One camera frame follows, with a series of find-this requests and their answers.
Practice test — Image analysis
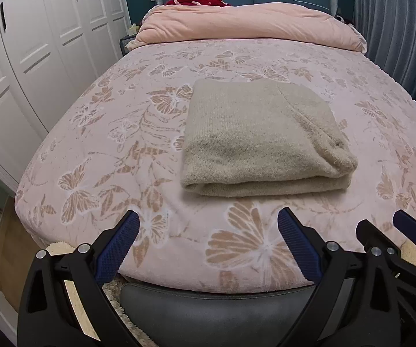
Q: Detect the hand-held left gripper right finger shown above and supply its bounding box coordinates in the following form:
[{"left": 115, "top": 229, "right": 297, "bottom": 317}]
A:
[{"left": 277, "top": 207, "right": 416, "bottom": 347}]

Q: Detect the beige knitted blanket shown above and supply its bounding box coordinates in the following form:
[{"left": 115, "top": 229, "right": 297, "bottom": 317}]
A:
[{"left": 180, "top": 79, "right": 359, "bottom": 199}]

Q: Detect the dark nightstand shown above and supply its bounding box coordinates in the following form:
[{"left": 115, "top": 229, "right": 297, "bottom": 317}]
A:
[{"left": 119, "top": 34, "right": 138, "bottom": 57}]

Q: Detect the pink butterfly print blanket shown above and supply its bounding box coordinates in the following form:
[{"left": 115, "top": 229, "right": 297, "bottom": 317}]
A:
[{"left": 15, "top": 40, "right": 416, "bottom": 294}]

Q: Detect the grey blue curtain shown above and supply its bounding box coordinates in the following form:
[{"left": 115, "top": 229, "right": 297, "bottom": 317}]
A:
[{"left": 352, "top": 0, "right": 416, "bottom": 131}]

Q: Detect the white wardrobe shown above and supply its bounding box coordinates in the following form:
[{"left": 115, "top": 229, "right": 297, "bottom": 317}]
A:
[{"left": 0, "top": 0, "right": 133, "bottom": 196}]

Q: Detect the grey leather bed footboard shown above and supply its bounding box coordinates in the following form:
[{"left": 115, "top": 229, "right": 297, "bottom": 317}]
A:
[{"left": 118, "top": 281, "right": 325, "bottom": 347}]

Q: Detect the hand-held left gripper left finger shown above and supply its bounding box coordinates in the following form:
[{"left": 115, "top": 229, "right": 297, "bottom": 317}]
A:
[{"left": 17, "top": 210, "right": 147, "bottom": 347}]

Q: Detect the pink duvet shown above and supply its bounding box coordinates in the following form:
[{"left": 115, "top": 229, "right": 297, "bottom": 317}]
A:
[{"left": 136, "top": 2, "right": 369, "bottom": 53}]

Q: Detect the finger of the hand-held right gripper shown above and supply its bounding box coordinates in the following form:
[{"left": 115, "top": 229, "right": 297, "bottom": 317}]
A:
[
  {"left": 356, "top": 219, "right": 416, "bottom": 299},
  {"left": 392, "top": 210, "right": 416, "bottom": 258}
]

